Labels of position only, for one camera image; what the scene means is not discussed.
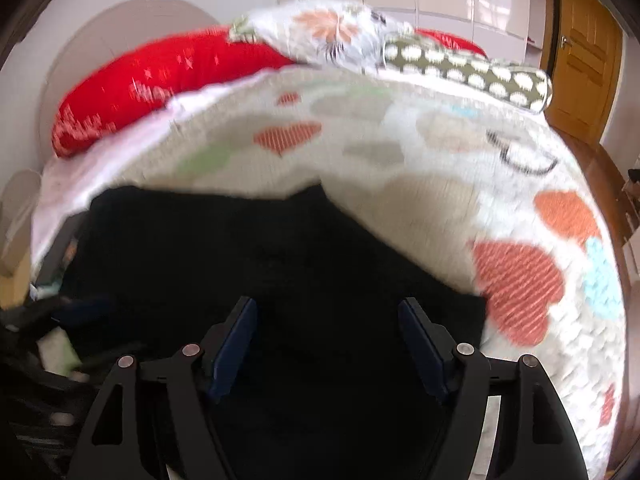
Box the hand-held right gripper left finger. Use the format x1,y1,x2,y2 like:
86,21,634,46
67,296,259,480

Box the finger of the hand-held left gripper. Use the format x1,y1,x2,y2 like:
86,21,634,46
17,296,118,342

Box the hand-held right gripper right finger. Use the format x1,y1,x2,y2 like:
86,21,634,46
397,296,591,480

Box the black pants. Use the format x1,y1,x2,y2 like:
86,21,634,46
60,184,488,480

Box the quilted heart-print bedspread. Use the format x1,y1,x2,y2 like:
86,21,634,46
30,67,628,480

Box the red pillow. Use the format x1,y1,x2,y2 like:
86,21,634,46
415,28,488,59
51,27,297,159

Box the green spotted bolster pillow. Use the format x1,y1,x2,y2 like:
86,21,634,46
382,35,553,113

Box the beige padded headboard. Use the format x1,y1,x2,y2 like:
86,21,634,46
0,0,241,281

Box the wooden door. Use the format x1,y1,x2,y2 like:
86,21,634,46
547,0,626,146

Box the white floral pillow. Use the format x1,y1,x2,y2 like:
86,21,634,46
229,0,416,73

